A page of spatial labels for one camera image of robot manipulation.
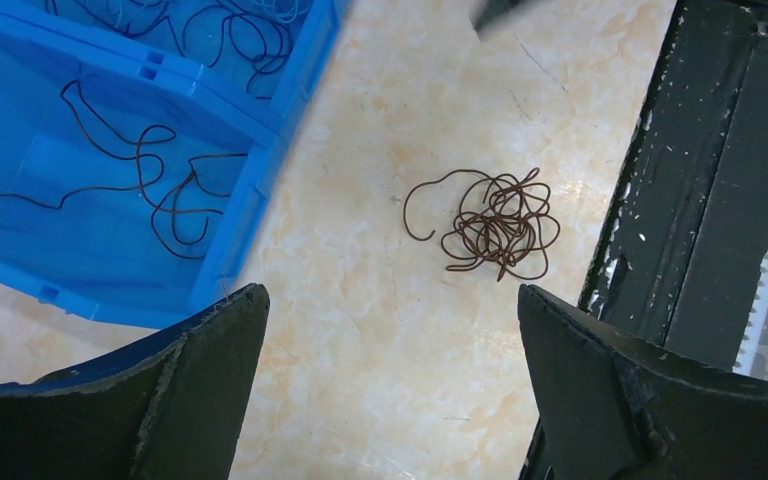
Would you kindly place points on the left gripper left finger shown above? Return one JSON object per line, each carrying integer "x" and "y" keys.
{"x": 168, "y": 406}

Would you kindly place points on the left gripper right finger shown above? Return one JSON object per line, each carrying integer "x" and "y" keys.
{"x": 615, "y": 406}

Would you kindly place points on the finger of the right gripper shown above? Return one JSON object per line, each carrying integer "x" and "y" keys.
{"x": 490, "y": 12}

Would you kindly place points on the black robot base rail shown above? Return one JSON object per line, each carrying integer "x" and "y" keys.
{"x": 680, "y": 251}

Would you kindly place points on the blue divided plastic bin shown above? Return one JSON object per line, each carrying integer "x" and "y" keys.
{"x": 140, "y": 141}

